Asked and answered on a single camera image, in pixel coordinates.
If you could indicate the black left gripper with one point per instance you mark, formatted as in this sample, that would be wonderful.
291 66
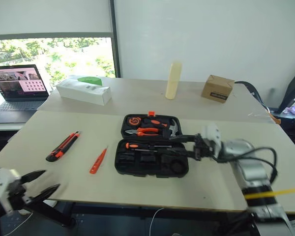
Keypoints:
17 193

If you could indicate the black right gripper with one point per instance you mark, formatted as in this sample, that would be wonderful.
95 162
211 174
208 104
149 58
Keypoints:
202 150

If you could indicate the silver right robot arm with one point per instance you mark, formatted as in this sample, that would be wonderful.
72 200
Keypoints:
250 169

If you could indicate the black plastic tool case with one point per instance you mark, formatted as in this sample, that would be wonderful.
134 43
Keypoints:
147 169

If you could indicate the orange black utility knife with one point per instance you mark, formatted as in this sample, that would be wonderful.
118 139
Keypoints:
61 148

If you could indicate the orange black tape measure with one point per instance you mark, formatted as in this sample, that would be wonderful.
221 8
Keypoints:
133 121

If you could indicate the orange voltage tester pen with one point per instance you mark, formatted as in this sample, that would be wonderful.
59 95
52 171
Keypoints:
97 162

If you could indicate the cream plastic cylinder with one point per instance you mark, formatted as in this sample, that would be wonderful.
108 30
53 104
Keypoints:
173 81

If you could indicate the small brown cardboard box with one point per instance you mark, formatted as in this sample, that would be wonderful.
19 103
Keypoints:
217 88

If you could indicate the black chair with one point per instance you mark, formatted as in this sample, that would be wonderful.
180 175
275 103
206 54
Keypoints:
253 89

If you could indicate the long white cardboard box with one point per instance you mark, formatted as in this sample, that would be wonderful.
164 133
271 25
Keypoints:
83 93

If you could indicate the open black laptop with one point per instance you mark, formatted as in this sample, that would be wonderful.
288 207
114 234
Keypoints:
17 83

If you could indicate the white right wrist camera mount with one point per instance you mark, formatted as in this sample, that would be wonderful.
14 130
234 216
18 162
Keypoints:
212 134

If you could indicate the black table leg frame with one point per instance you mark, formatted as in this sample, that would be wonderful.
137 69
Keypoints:
51 214

